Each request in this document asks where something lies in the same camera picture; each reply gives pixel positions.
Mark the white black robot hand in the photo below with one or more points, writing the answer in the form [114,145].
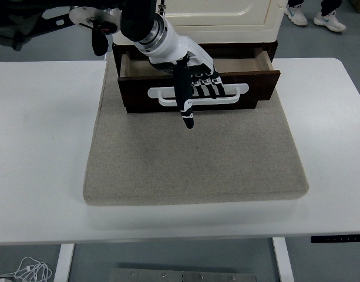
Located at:
[179,50]

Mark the dark wooden drawer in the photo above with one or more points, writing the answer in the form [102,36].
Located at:
[132,94]

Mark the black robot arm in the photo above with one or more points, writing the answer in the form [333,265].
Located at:
[135,20]

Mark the dark wooden cabinet base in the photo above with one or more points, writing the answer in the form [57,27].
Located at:
[226,46]

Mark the cream cabinet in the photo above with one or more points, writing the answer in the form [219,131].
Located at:
[226,17]

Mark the beige fabric mat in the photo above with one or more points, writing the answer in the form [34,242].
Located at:
[197,161]

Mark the person's leg with white shoe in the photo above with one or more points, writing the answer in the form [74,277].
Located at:
[329,20]
[297,16]

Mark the white table leg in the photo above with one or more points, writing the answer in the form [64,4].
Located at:
[63,261]
[284,261]

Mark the black table control panel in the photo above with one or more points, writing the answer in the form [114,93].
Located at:
[338,238]

